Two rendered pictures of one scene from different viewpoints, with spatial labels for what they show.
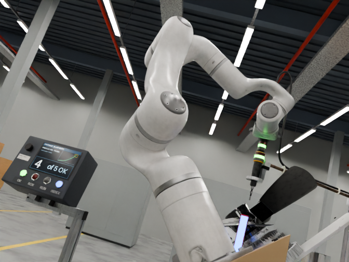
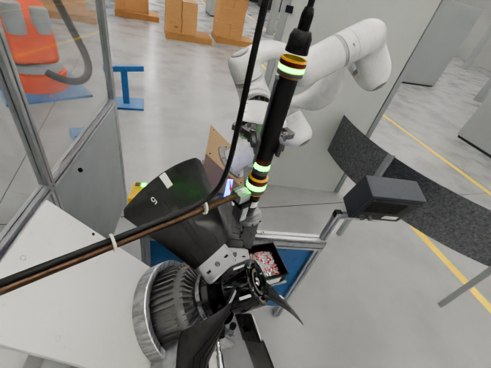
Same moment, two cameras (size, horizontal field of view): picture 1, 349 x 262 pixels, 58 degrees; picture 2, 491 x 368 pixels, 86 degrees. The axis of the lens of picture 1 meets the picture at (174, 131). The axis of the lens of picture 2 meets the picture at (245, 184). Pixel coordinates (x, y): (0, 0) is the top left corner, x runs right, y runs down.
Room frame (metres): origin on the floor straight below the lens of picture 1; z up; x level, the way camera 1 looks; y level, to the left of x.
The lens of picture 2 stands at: (1.71, -0.64, 1.82)
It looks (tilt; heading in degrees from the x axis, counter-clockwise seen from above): 39 degrees down; 149
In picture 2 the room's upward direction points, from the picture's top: 15 degrees clockwise
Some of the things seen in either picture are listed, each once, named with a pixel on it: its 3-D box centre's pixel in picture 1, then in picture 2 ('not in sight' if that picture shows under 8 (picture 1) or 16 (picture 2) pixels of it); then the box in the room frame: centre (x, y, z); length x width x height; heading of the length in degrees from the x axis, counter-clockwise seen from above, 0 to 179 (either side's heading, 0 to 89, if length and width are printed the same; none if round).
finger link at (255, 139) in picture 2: not in sight; (249, 138); (1.31, -0.42, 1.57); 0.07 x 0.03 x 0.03; 163
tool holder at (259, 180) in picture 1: (258, 170); (248, 202); (1.34, -0.40, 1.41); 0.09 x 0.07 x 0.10; 108
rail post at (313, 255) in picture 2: not in sight; (293, 285); (1.14, 0.22, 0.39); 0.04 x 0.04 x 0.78; 73
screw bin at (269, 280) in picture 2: not in sight; (256, 266); (1.20, -0.17, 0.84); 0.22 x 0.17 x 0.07; 89
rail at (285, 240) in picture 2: not in sight; (237, 237); (1.02, -0.19, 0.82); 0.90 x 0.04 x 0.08; 73
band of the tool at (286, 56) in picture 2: not in sight; (291, 67); (1.33, -0.39, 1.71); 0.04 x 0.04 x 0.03
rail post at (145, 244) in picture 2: not in sight; (147, 280); (0.89, -0.60, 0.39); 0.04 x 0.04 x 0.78; 73
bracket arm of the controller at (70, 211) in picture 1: (56, 206); (357, 215); (1.17, 0.32, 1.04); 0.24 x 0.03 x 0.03; 73
